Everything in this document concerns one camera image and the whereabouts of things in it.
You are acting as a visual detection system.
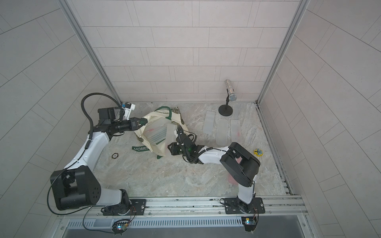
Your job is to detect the cream canvas tote bag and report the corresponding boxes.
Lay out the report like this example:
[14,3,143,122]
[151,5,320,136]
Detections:
[134,106,188,157]

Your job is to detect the translucent pink pencil case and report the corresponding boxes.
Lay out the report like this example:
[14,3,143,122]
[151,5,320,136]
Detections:
[227,157,242,185]

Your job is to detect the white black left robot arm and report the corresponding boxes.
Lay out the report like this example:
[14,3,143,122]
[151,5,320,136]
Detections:
[48,94,147,216]

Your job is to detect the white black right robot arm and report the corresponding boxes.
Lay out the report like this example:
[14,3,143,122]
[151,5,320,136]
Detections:
[167,133,261,214]

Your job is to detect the silver microphone on stand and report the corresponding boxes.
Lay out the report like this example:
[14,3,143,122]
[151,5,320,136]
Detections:
[218,79,237,117]

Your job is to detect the yellow tape measure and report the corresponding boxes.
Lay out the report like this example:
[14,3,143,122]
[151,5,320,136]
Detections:
[254,148,263,157]

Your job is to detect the right green circuit board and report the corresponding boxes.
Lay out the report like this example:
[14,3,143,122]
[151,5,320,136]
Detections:
[241,216,258,232]

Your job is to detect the green circuit board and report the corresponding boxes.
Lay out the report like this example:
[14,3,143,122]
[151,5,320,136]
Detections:
[112,219,131,235]
[241,216,258,232]

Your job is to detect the left green circuit board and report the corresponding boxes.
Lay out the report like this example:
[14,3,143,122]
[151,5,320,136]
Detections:
[112,219,131,235]

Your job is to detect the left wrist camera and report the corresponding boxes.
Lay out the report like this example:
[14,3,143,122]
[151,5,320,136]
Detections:
[122,102,136,121]

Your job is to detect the aluminium mounting rail frame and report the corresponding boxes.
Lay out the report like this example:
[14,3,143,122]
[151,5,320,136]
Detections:
[46,195,317,238]

